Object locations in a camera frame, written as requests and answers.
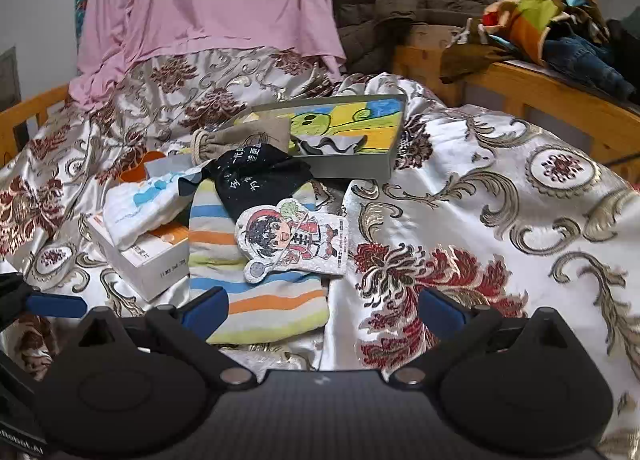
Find grey face mask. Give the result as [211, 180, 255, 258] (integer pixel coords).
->
[145, 155, 201, 178]

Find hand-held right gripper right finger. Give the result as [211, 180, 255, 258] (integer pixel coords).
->
[390, 289, 571, 386]

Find olive cloth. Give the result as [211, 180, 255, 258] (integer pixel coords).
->
[440, 35, 516, 84]

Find floral satin blanket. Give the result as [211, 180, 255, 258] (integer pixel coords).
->
[0, 45, 640, 460]

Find striped sock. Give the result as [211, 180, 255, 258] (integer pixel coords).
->
[187, 177, 331, 346]

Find grey door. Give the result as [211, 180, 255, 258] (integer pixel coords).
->
[0, 48, 21, 116]

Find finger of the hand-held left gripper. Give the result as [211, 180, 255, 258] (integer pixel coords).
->
[0, 270, 89, 328]

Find orange and white carton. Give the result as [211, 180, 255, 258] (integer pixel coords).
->
[89, 213, 191, 301]

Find grey shallow box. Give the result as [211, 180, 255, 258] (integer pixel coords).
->
[245, 93, 407, 180]

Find white cloth with blue print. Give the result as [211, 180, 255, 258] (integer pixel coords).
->
[102, 173, 201, 251]

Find black printed sock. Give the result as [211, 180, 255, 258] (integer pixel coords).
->
[179, 143, 313, 233]

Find colourful clothes pile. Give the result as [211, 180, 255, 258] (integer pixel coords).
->
[477, 0, 613, 66]

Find cartoon figure fabric piece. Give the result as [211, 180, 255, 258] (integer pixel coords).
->
[235, 199, 351, 285]

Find blue jeans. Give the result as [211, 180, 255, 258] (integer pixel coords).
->
[542, 35, 636, 96]

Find beige drawstring pouch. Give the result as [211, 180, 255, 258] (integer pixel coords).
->
[190, 117, 293, 166]

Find cardboard box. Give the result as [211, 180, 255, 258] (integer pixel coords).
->
[407, 23, 468, 48]

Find pink cloth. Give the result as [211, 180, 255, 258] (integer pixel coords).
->
[69, 0, 372, 108]

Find orange heart-shaped container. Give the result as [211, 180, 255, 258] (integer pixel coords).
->
[119, 151, 166, 183]

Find wooden bed frame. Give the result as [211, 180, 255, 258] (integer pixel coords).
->
[0, 43, 640, 168]

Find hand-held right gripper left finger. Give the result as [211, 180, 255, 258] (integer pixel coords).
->
[75, 287, 253, 387]

